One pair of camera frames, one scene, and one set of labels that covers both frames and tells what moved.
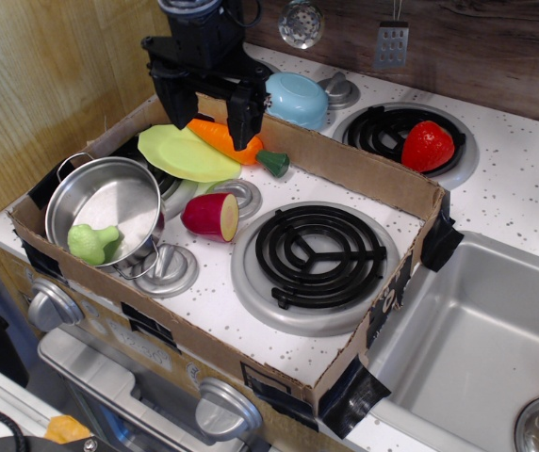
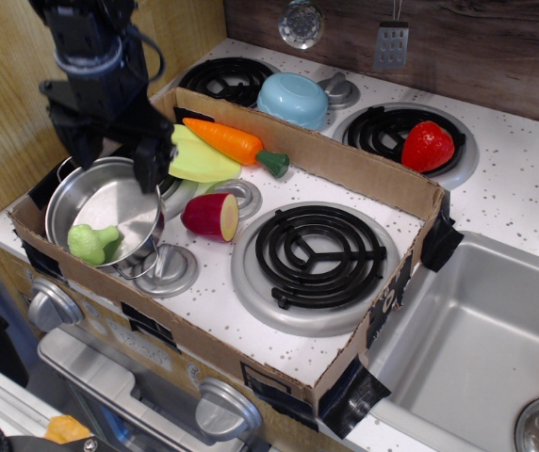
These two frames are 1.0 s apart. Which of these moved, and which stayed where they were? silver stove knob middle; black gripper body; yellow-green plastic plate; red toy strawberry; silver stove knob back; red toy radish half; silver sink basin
Moved: black gripper body
Stayed: red toy strawberry; silver stove knob back; silver stove knob middle; yellow-green plastic plate; red toy radish half; silver sink basin
